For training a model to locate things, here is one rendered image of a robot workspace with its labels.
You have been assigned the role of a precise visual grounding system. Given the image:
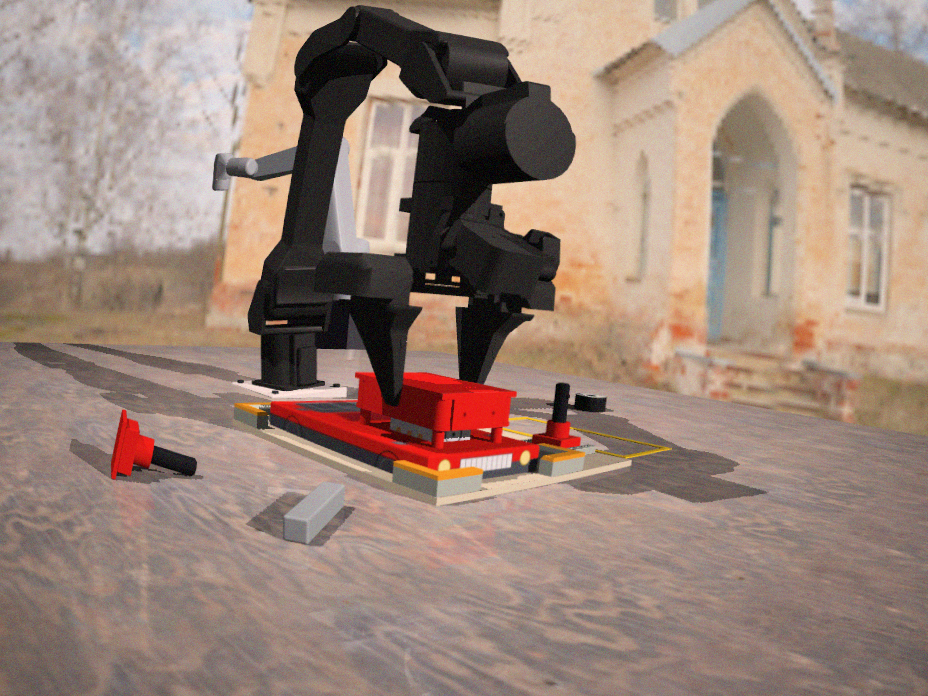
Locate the red car hood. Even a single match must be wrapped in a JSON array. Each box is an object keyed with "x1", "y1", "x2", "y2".
[{"x1": 355, "y1": 372, "x2": 517, "y2": 431}]

